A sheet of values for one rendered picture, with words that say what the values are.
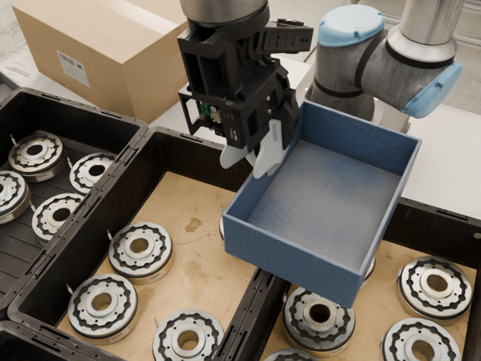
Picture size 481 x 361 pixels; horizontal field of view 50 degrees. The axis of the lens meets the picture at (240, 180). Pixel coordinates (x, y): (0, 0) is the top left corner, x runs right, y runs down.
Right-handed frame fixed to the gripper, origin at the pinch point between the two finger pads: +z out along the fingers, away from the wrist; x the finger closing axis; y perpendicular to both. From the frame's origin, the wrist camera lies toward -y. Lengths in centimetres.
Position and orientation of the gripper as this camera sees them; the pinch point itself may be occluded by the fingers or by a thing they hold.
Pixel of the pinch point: (266, 160)
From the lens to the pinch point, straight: 59.1
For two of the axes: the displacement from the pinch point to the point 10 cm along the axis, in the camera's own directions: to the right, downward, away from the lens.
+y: -5.2, 6.6, -5.4
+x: 8.4, 2.8, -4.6
